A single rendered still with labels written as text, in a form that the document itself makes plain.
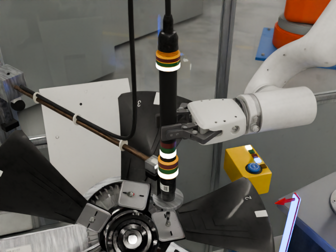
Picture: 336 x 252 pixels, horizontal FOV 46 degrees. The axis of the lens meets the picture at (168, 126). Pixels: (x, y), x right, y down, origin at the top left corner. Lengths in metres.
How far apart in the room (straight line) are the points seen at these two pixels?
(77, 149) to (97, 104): 0.15
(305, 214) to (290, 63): 0.61
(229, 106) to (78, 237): 0.52
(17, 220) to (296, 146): 1.40
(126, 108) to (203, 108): 0.28
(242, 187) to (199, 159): 0.79
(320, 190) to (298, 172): 0.73
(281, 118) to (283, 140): 1.16
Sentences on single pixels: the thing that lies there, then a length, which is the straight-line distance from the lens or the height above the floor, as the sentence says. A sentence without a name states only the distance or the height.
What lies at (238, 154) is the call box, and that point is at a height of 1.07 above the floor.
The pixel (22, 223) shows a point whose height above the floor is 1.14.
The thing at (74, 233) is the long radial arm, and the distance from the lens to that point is 1.07.
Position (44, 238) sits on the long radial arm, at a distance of 1.08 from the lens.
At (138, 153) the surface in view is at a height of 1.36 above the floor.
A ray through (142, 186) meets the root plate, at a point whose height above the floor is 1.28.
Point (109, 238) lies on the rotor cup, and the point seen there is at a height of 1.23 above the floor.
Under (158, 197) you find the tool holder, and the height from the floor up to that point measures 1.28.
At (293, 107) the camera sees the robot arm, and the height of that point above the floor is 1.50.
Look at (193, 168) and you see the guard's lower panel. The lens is 1.88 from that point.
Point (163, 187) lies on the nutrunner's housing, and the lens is 0.88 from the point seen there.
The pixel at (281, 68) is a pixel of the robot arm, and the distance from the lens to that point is 0.93.
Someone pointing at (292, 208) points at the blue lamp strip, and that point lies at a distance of 1.13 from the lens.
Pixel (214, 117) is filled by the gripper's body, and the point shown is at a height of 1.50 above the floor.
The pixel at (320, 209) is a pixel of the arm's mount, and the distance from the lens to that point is 1.42.
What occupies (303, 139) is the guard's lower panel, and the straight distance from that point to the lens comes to 2.06.
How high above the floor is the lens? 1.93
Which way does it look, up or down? 35 degrees down
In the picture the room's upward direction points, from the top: straight up
